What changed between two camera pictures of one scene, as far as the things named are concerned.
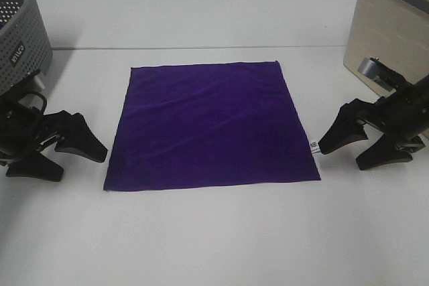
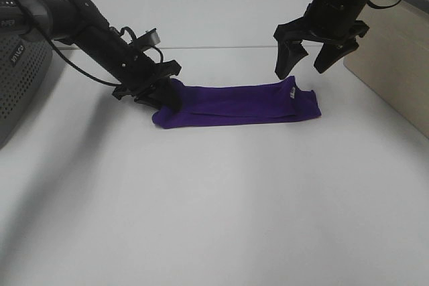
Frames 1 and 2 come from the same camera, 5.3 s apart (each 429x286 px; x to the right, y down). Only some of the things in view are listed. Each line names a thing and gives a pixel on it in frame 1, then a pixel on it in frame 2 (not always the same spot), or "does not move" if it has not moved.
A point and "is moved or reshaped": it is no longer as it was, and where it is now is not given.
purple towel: x=209 y=124 is moved or reshaped
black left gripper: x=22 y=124 to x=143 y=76
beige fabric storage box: x=391 y=23 does not move
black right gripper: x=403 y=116 to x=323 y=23
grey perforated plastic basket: x=25 y=47 does not move
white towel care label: x=314 y=147 to x=292 y=93
